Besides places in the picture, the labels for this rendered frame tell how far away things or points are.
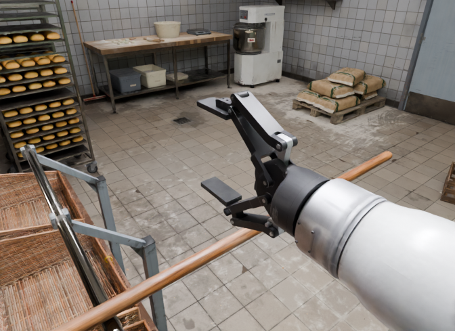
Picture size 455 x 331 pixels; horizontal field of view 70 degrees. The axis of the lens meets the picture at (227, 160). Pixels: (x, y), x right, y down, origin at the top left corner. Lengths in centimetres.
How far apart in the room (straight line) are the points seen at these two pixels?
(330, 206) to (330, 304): 192
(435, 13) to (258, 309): 434
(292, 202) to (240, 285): 190
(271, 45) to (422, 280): 595
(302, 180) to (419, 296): 15
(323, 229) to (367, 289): 6
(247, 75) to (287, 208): 563
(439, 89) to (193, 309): 433
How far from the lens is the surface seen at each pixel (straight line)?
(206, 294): 218
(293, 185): 35
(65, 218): 94
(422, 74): 538
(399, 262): 29
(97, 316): 65
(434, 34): 529
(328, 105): 461
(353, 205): 32
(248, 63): 589
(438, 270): 28
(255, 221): 45
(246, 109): 38
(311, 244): 33
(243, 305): 213
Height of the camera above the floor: 170
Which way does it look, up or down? 29 degrees down
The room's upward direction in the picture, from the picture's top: straight up
